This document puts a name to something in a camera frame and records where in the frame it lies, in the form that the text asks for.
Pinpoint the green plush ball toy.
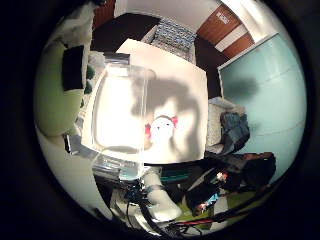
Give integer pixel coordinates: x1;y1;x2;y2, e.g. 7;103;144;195
34;41;87;137

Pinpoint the blue patterned rug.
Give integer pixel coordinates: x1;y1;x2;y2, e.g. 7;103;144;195
150;19;198;64

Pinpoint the black cable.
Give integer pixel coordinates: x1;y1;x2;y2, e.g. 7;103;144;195
123;188;214;236

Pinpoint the white plush toy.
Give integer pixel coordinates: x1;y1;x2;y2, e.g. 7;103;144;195
144;114;180;148

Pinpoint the pale teal board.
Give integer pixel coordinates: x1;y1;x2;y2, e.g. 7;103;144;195
217;32;308;184

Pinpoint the clear plastic container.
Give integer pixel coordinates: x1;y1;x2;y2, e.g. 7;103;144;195
80;52;158;182

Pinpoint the black bag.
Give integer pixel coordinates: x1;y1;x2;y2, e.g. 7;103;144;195
184;151;278;214

